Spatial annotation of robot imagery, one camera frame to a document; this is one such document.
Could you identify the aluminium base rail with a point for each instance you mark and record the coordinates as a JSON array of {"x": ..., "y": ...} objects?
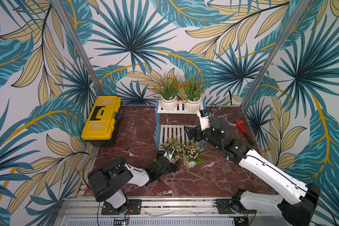
[{"x": 87, "y": 207}]

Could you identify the blue white wooden rack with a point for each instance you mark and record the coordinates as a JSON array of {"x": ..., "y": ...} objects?
[{"x": 170, "y": 125}]

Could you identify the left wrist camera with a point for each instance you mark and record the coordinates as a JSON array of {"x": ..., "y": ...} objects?
[{"x": 169, "y": 153}]

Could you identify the pink flower pot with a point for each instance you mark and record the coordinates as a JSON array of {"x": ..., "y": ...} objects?
[
  {"x": 172, "y": 143},
  {"x": 192, "y": 154}
]

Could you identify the right aluminium corner post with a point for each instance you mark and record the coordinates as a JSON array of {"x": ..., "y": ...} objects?
[{"x": 300, "y": 8}]

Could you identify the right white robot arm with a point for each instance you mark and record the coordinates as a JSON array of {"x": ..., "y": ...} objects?
[{"x": 295, "y": 202}]

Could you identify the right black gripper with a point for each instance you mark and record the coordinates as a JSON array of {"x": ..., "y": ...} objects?
[{"x": 199, "y": 134}]

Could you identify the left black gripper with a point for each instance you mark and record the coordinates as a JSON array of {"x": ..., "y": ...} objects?
[{"x": 171, "y": 168}]

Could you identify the red pipe wrench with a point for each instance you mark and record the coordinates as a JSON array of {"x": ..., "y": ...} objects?
[{"x": 240, "y": 125}]

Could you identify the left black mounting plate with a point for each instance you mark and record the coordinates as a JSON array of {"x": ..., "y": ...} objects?
[{"x": 132, "y": 207}]

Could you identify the black mounting plate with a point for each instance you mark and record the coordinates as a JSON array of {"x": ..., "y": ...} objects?
[
  {"x": 230, "y": 206},
  {"x": 132, "y": 207}
]

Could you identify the yellow black toolbox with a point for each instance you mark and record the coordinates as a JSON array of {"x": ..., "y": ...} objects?
[{"x": 101, "y": 128}]

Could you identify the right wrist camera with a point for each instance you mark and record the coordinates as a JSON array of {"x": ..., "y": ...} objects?
[{"x": 204, "y": 118}]

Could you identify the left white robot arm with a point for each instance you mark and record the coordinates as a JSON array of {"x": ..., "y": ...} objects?
[{"x": 108, "y": 180}]

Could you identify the red flower pot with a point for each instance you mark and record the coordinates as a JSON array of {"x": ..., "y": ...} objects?
[
  {"x": 193, "y": 88},
  {"x": 168, "y": 88}
]

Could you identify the aluminium corner post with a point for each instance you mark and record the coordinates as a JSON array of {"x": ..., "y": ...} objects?
[
  {"x": 300, "y": 8},
  {"x": 64, "y": 16}
]

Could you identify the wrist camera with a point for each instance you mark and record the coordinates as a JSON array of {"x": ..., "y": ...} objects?
[
  {"x": 204, "y": 118},
  {"x": 169, "y": 153}
]

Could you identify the left aluminium corner post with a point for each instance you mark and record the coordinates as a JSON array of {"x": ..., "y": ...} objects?
[{"x": 64, "y": 16}]

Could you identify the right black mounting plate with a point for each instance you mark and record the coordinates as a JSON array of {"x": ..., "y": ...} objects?
[{"x": 230, "y": 206}]

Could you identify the white perforated cable tray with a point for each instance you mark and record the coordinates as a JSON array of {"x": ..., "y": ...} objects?
[{"x": 147, "y": 221}]

